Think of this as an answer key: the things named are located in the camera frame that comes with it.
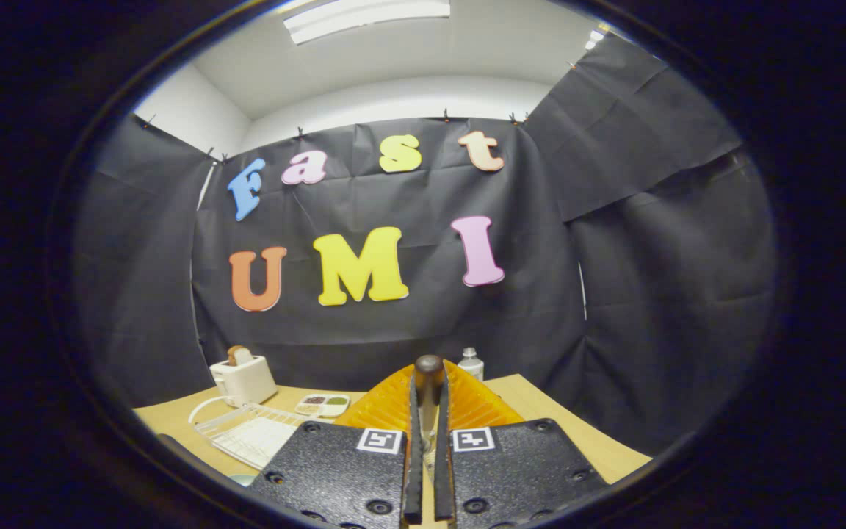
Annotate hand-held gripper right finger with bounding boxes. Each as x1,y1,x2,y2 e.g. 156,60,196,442
434,360,611,529

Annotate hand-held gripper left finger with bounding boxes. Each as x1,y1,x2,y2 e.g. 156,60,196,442
249,364,425,529

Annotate white dish rack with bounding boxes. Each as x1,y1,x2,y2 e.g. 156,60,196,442
188,397,321,471

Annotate wooden handle spoon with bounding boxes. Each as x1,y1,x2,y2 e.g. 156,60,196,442
413,354,445,486

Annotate white compartment tray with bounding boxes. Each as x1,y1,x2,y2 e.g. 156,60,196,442
294,393,351,419

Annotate green label drink bottle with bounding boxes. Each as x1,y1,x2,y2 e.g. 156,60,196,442
457,347,485,381

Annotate white toaster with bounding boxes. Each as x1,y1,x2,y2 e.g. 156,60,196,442
209,355,278,409

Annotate black backdrop cloth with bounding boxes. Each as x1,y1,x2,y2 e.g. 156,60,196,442
74,33,776,458

